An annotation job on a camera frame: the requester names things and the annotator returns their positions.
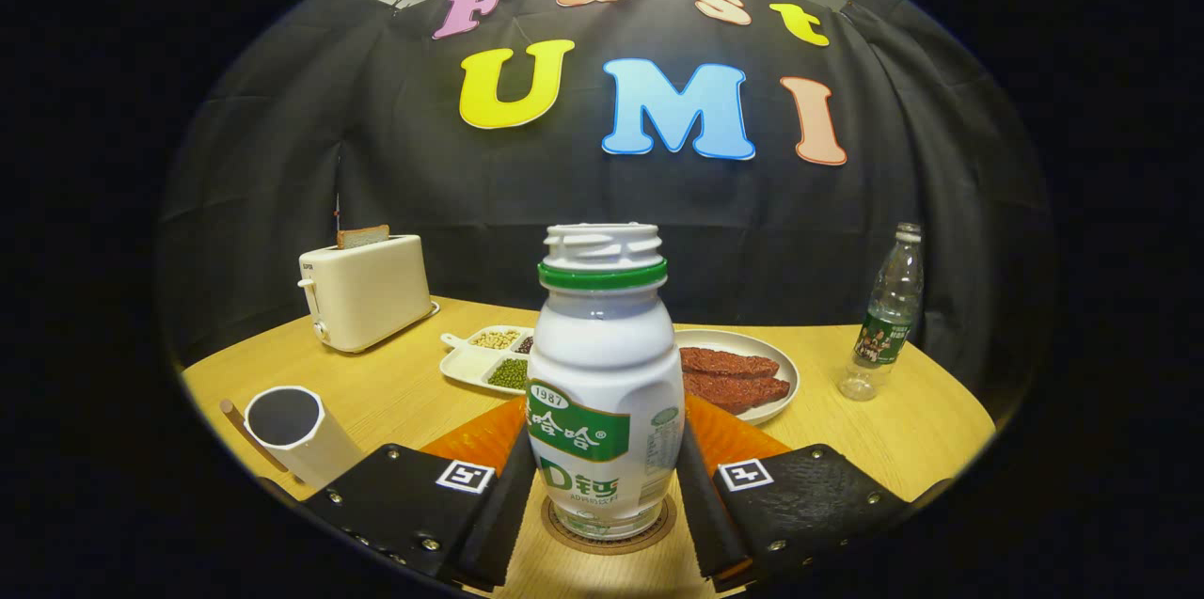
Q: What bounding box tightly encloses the wooden table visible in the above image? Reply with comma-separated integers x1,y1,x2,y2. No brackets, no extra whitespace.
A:
181,296,996,599

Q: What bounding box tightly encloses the clear plastic water bottle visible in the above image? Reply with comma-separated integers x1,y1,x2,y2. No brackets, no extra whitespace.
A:
837,222,926,402

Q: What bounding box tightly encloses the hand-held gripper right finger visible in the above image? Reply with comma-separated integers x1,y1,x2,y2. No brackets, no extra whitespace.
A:
675,392,911,593

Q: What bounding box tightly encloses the white divided dish of beans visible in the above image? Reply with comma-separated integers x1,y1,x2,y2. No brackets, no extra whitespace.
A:
439,324,535,395

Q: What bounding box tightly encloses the white round plate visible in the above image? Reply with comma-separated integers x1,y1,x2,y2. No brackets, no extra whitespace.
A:
673,328,800,426

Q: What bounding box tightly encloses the white juice bottle green label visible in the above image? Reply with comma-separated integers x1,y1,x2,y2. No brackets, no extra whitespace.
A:
525,222,686,541

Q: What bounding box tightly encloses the brown dried meat slice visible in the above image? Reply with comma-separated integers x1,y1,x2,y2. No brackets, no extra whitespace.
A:
683,371,792,416
679,346,782,381

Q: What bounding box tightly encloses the cream toaster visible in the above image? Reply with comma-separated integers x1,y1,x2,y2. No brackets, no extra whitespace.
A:
297,234,440,355

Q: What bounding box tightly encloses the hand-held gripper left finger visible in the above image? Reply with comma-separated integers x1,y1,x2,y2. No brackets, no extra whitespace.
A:
301,394,539,593

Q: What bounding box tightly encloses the black backdrop cloth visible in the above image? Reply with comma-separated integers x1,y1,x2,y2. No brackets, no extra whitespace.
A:
155,0,1054,421

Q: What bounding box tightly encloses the round cork coaster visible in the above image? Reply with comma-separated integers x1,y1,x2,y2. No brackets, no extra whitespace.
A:
540,491,678,556

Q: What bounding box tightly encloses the white cup wooden handle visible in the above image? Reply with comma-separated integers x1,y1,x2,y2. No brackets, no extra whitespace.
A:
219,385,363,490

